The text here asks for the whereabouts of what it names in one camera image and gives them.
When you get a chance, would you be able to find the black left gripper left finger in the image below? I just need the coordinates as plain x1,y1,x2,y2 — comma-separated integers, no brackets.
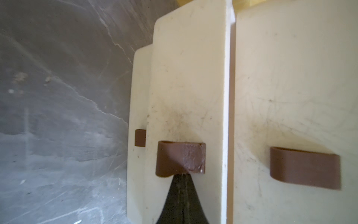
157,175,183,224

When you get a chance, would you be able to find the brown bottom drawer handle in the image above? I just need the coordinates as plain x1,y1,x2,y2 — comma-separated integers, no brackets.
134,129,146,147

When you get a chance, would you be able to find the white drawer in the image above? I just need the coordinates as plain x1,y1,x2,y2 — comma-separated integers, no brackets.
126,44,153,224
143,1,235,224
233,1,358,224

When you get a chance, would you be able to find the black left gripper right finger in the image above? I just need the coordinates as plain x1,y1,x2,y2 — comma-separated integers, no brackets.
182,174,208,224

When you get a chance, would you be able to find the white bottom drawer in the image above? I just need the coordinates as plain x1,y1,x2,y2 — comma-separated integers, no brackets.
126,44,153,224

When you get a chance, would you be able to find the brown drawer handle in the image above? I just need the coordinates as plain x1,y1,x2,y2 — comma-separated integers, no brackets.
155,141,206,177
270,147,341,190
134,129,146,147

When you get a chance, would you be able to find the white top drawer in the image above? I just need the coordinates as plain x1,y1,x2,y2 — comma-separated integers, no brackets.
233,1,358,224

